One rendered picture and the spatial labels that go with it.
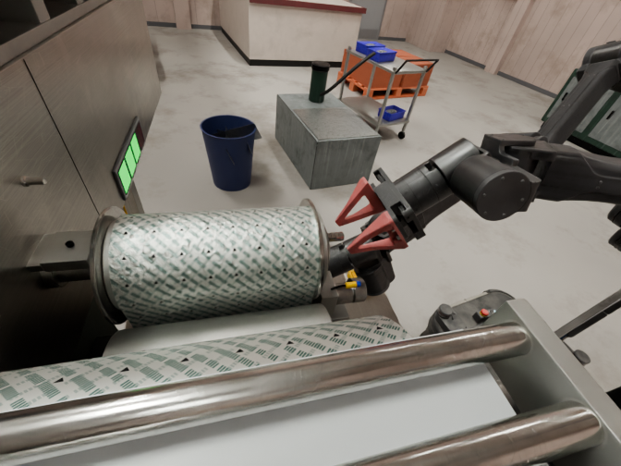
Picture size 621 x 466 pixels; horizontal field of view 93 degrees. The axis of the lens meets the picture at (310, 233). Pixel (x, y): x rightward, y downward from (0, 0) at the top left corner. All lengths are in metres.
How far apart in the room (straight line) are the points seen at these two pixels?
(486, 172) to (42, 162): 0.51
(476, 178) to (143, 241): 0.37
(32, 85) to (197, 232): 0.26
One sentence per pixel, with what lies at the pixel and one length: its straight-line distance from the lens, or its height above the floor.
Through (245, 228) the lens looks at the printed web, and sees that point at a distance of 0.37.
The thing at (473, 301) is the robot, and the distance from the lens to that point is 1.97.
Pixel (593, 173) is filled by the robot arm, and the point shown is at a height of 1.42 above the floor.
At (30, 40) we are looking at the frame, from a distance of 0.54.
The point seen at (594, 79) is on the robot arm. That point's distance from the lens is 1.05.
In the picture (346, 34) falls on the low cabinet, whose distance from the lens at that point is 6.57.
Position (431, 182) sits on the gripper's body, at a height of 1.37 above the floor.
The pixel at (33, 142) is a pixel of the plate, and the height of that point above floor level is 1.37.
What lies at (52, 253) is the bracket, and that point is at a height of 1.29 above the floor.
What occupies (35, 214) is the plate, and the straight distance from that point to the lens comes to 0.46.
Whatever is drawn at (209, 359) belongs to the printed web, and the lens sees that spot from 0.18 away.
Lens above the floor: 1.57
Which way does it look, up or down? 43 degrees down
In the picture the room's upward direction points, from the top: 10 degrees clockwise
